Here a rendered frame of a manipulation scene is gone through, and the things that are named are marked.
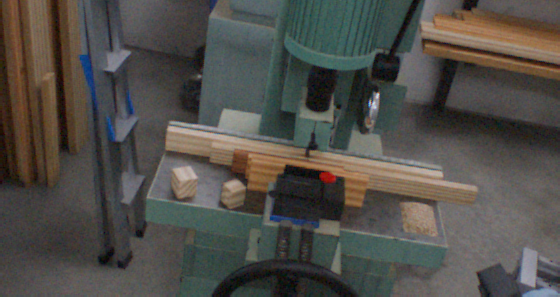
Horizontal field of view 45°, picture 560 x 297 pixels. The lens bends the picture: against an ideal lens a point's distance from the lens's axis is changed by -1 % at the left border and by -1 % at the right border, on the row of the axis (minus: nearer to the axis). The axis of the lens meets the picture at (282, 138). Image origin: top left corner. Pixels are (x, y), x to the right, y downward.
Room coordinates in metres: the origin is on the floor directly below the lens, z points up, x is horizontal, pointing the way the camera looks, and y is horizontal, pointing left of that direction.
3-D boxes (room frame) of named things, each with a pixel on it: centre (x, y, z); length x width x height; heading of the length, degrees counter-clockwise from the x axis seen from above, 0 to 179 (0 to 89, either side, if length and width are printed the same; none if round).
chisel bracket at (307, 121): (1.23, -0.06, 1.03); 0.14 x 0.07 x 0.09; 2
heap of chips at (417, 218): (1.14, -0.31, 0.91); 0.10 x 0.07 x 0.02; 2
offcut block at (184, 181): (1.08, 0.17, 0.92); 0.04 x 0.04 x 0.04; 33
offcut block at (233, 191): (1.08, 0.07, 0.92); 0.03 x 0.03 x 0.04; 44
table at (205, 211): (1.11, -0.06, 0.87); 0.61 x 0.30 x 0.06; 92
